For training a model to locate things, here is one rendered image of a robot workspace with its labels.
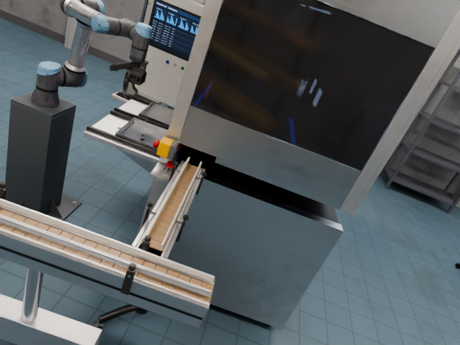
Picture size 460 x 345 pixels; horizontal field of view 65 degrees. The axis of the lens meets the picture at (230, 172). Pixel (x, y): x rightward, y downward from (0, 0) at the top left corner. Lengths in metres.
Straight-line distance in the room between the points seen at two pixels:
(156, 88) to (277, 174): 1.37
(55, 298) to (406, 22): 2.14
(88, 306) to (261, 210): 1.09
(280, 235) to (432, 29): 1.15
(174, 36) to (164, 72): 0.26
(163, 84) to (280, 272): 1.57
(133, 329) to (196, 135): 1.12
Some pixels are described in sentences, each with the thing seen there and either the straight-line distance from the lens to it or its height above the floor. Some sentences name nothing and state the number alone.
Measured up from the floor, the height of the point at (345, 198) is 1.05.
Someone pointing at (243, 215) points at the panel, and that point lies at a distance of 1.88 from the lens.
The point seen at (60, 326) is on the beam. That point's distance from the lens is 1.49.
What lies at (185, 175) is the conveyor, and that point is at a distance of 1.68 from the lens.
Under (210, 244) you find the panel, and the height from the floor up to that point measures 0.51.
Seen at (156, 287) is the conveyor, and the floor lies 0.93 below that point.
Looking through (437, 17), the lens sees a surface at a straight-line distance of 1.70.
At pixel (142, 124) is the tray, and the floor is 0.89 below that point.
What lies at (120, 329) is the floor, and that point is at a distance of 2.18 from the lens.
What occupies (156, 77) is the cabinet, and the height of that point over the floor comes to 0.97.
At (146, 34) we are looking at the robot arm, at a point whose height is 1.42.
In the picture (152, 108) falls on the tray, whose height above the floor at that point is 0.88.
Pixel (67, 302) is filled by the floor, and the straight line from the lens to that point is 2.26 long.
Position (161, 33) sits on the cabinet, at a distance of 2.73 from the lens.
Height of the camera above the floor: 1.75
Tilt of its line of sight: 26 degrees down
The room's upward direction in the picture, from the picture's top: 22 degrees clockwise
